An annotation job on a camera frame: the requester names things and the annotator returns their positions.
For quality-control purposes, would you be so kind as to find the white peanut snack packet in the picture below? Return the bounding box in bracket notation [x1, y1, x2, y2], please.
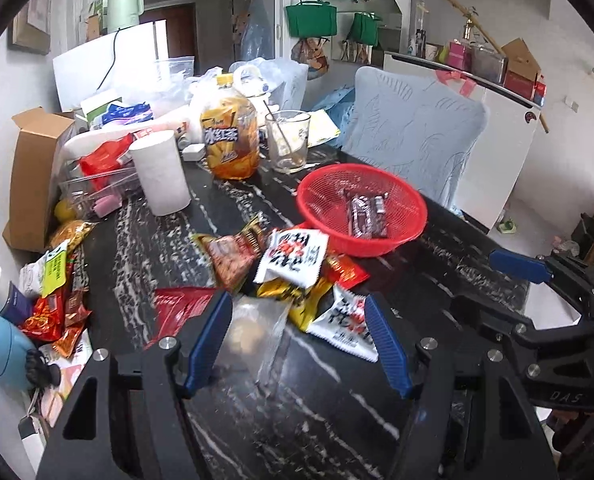
[306, 284, 380, 363]
[253, 228, 329, 290]

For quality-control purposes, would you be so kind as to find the brown wooden door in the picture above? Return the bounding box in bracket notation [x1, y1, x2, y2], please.
[142, 2, 198, 58]

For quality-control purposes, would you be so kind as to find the dark red snack packet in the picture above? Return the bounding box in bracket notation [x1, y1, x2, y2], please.
[144, 287, 218, 351]

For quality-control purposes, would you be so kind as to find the dark brown snack packet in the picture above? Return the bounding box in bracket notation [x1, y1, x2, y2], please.
[344, 189, 373, 238]
[367, 192, 390, 240]

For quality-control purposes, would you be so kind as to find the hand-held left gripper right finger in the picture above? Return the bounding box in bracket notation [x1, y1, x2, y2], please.
[363, 294, 560, 480]

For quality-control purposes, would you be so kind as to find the tall glass bottle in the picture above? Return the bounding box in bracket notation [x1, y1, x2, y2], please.
[414, 0, 430, 58]

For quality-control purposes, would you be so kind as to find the orange red peanut packet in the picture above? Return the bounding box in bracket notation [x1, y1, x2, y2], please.
[192, 232, 263, 293]

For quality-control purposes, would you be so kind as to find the large green tote bag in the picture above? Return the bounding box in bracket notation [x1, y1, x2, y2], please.
[285, 0, 338, 38]

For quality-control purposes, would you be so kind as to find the white mini fridge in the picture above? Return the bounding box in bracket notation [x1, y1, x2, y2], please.
[52, 20, 168, 111]

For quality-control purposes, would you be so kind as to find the stirring stick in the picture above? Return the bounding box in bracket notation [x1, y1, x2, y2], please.
[262, 102, 298, 166]

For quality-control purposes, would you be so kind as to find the pink box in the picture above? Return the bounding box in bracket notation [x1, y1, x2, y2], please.
[447, 40, 473, 72]

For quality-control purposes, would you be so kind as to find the clear plastic container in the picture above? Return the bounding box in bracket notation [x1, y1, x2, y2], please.
[57, 162, 145, 218]

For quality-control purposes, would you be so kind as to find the white plastic bag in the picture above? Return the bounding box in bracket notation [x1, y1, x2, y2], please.
[229, 57, 308, 111]

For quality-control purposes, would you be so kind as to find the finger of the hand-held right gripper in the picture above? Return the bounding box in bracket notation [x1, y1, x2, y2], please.
[450, 292, 594, 356]
[488, 249, 594, 311]

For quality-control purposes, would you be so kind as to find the red packet in clear container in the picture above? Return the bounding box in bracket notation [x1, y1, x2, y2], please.
[79, 135, 135, 176]

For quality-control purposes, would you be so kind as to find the pale green electric kettle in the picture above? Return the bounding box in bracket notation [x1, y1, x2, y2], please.
[99, 0, 145, 33]

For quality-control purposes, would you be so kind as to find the red chili snack packet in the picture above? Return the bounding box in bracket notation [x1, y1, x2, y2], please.
[22, 292, 72, 341]

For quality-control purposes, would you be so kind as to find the yellow orange snack packet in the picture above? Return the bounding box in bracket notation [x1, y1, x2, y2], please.
[49, 220, 98, 251]

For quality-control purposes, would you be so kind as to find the bright red snack packet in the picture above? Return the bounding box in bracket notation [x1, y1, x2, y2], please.
[322, 252, 370, 291]

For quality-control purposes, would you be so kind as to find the green label snack packet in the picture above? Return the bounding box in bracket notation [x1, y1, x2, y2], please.
[39, 242, 72, 298]

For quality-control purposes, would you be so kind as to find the black power cable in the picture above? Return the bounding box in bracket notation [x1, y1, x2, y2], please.
[96, 29, 120, 92]

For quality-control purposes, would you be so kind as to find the red box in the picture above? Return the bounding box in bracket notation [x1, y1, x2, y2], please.
[504, 71, 548, 106]

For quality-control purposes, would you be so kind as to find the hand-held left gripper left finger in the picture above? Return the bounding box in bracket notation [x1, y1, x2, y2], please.
[36, 290, 234, 480]

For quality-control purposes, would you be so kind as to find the yellow paper sheet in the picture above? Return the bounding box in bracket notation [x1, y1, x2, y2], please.
[307, 110, 340, 148]

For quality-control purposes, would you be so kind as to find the white paper towel roll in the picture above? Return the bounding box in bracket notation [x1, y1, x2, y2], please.
[128, 130, 192, 217]

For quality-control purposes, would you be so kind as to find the glass cup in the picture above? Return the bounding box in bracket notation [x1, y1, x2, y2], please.
[264, 110, 312, 175]

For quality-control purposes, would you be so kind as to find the brown cardboard box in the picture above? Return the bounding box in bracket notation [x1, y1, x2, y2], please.
[3, 107, 75, 253]

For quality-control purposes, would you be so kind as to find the open brown cardboard carton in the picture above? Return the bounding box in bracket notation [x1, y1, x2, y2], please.
[500, 37, 543, 83]

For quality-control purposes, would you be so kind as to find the blue cloth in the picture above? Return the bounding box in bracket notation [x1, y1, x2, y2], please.
[312, 87, 355, 126]

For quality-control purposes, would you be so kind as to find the red plastic mesh basket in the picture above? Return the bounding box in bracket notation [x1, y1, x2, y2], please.
[296, 162, 429, 258]

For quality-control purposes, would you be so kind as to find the wooden picture frame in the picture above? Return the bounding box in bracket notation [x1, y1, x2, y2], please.
[8, 10, 52, 56]

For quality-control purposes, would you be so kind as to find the white chest freezer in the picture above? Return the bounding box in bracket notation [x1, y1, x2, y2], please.
[382, 50, 543, 231]

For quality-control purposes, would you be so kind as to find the blue white tissue pack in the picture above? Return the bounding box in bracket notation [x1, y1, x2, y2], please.
[102, 102, 155, 126]

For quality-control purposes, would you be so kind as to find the grey tin box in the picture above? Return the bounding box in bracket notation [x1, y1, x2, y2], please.
[470, 42, 508, 86]

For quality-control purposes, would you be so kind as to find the light blue round device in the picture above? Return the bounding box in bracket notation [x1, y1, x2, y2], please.
[0, 314, 38, 391]

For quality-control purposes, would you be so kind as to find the light blue chair cushion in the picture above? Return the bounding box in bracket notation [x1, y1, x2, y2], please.
[339, 66, 488, 211]

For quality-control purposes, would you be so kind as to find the clear plastic bag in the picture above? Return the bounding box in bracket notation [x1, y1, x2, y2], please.
[217, 295, 290, 386]

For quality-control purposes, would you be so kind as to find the white jar dark blue label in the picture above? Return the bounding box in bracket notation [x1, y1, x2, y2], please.
[0, 266, 38, 326]

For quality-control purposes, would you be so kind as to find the bamboo stick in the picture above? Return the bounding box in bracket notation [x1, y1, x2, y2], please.
[409, 0, 548, 133]

